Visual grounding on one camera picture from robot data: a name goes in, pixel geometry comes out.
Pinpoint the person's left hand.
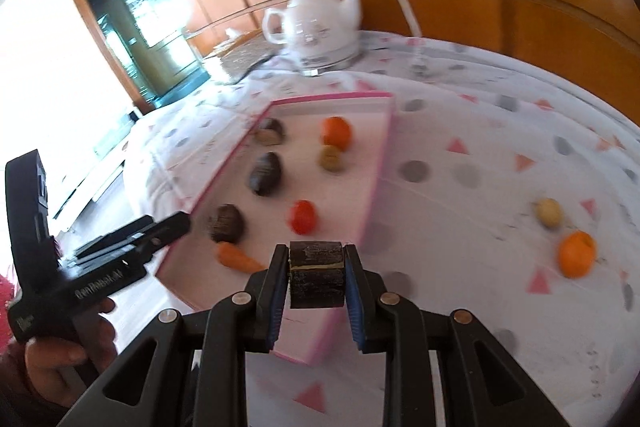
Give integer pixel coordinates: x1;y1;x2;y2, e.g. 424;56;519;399
22;297;117;410

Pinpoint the small yellow-green fruit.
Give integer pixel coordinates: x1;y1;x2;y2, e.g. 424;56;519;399
320;145;346;172

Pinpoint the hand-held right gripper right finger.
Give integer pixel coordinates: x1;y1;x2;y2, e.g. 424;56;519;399
344;243;571;427

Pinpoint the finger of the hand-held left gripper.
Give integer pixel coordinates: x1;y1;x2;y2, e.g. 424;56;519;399
74;215;155;258
107;212;192;264

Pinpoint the yellow pear with stem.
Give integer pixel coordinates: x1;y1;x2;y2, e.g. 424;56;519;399
535;198;565;230

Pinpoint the small orange carrot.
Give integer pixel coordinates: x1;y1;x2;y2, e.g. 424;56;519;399
216;242;266;274

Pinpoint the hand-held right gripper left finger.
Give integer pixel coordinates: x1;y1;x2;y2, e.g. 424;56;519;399
57;243;291;427

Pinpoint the white ceramic kettle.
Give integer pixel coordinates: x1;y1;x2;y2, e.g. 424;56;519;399
262;0;363;72

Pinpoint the red tomato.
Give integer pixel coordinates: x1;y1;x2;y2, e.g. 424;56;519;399
288;199;319;235

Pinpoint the silver patterned tray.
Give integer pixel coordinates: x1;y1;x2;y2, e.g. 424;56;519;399
202;32;276;85

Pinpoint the brown rectangular block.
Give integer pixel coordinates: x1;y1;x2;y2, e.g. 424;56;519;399
287;239;347;310

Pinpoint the dried fruit slice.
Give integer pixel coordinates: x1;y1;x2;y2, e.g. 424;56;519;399
252;118;287;146

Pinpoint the orange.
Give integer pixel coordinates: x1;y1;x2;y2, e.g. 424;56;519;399
557;231;597;279
321;117;352;150

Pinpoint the person's left forearm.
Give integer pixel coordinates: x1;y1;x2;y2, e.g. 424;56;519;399
0;272;36;413

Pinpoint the pink shallow box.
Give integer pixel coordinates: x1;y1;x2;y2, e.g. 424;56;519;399
155;92;396;365

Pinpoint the white patterned tablecloth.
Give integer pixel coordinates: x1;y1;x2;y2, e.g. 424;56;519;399
65;29;640;427

